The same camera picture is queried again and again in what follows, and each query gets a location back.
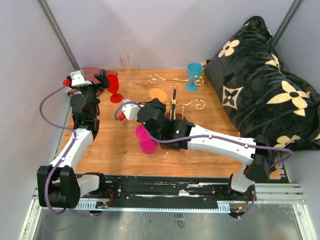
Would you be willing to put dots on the pink wine glass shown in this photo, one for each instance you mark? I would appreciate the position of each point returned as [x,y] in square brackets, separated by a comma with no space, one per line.
[147,145]

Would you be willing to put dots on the clear champagne flute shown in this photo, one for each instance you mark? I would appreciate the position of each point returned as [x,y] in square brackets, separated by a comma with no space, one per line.
[126,64]

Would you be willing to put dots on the orange wine glass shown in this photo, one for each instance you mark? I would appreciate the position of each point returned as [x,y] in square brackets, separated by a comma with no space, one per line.
[158,93]

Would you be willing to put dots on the red wine glass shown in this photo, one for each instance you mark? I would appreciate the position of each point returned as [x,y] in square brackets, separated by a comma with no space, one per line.
[114,88]

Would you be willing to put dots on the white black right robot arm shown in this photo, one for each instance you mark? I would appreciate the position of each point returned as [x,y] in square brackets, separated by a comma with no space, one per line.
[255,154]

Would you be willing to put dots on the aluminium frame rail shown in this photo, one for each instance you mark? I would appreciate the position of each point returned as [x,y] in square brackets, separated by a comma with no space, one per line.
[43,4]

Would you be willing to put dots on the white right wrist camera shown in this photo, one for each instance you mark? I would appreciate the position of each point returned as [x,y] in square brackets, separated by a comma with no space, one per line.
[129,110]

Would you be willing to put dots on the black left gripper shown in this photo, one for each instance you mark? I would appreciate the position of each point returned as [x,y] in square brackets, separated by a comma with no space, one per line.
[102,78]

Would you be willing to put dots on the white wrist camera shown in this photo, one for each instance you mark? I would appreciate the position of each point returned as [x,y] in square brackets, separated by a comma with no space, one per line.
[76,79]
[129,110]

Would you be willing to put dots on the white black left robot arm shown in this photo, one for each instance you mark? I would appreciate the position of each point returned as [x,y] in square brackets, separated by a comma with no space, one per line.
[57,184]

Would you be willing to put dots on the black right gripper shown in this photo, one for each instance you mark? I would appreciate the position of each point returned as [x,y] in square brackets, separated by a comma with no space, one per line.
[156,104]

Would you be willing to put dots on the black floral blanket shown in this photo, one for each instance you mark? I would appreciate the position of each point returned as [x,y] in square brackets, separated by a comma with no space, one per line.
[259,96]

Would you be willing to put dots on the clear round wine glass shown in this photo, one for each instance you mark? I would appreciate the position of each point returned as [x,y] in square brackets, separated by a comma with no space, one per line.
[192,152]

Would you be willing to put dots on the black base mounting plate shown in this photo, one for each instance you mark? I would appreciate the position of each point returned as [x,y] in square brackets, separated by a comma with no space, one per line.
[168,194]

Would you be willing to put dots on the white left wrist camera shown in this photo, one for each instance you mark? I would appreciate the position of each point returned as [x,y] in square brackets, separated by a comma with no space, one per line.
[76,79]

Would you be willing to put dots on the blue wine glass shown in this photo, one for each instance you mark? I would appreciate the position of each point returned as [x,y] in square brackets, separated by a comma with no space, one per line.
[194,71]

